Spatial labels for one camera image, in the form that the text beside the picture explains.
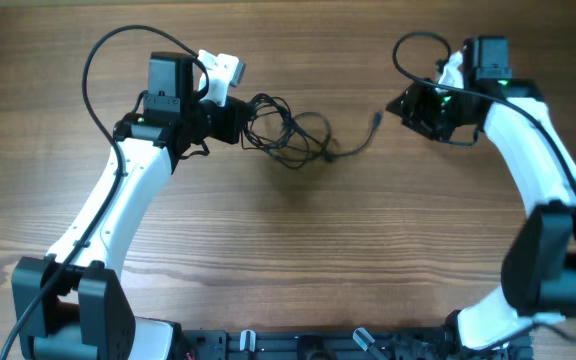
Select thin black usb cable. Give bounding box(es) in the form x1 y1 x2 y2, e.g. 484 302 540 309
240 92 334 170

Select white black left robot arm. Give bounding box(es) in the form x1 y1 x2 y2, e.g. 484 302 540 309
12 51 249 359

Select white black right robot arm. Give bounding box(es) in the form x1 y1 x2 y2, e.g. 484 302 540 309
387 35 576 356

